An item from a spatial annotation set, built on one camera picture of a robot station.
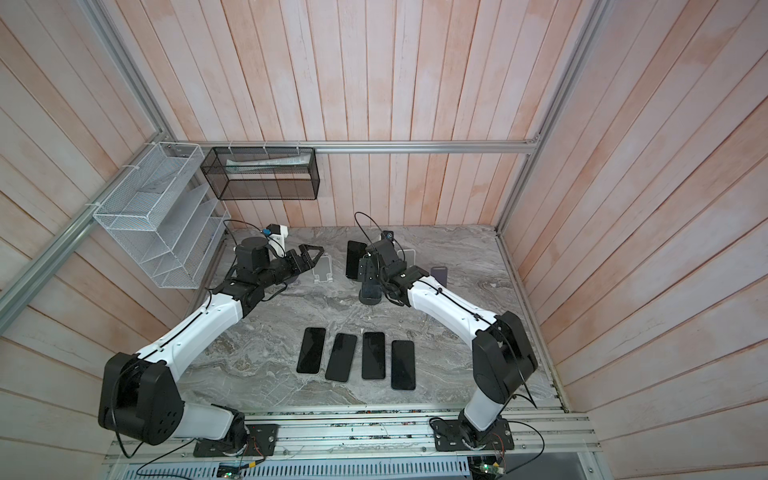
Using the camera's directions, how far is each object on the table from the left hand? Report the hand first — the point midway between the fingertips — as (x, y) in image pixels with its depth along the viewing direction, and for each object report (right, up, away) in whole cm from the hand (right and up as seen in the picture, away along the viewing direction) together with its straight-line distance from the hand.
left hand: (316, 258), depth 82 cm
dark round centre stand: (+15, -12, +14) cm, 23 cm away
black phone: (+6, -30, +6) cm, 31 cm away
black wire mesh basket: (-24, +30, +22) cm, 45 cm away
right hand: (+16, -2, +6) cm, 17 cm away
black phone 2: (+9, +2, +16) cm, 19 cm away
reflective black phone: (+16, -7, -4) cm, 18 cm away
